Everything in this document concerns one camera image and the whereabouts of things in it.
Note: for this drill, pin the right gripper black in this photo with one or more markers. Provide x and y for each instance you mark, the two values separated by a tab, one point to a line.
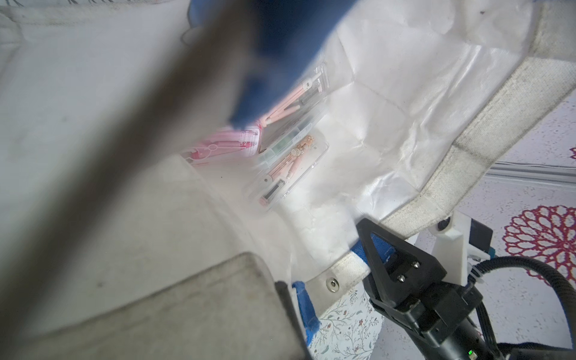
406	285

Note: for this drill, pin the clear pink compass set case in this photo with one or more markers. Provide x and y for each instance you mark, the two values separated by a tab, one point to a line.
276	181

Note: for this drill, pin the white canvas bag blue handles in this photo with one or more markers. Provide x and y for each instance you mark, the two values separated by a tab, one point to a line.
114	247

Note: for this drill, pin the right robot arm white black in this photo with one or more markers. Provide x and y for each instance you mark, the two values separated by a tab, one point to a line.
528	290

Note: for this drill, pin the clear compass case with barcode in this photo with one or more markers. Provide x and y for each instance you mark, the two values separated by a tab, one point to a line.
310	90

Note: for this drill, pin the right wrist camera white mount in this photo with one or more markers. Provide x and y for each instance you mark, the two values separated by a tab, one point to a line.
458	239

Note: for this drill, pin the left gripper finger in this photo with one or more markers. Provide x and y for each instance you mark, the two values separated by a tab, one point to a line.
288	305

